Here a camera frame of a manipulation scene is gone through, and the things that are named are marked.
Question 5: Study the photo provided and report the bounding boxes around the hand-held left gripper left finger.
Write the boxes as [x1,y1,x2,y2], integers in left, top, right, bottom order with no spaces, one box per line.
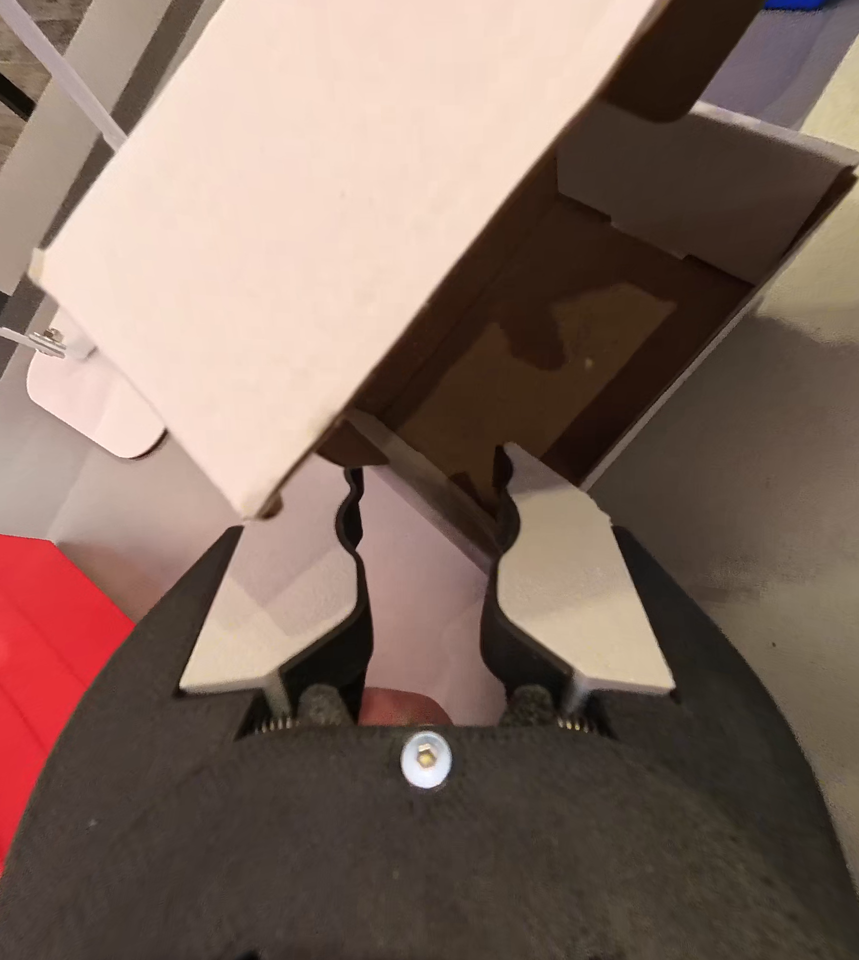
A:
[178,457,375,717]

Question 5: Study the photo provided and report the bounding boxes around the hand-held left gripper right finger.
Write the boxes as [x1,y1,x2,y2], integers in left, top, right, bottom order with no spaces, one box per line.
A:
[480,442,677,717]

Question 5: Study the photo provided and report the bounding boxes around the cardboard box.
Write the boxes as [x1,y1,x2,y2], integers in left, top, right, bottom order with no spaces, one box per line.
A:
[27,0,859,556]

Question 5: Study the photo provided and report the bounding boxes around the red plastic bin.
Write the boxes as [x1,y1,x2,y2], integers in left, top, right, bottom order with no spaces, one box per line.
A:
[0,528,137,948]

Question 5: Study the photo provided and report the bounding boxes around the white table leg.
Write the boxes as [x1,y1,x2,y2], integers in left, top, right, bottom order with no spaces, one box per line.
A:
[0,0,179,363]

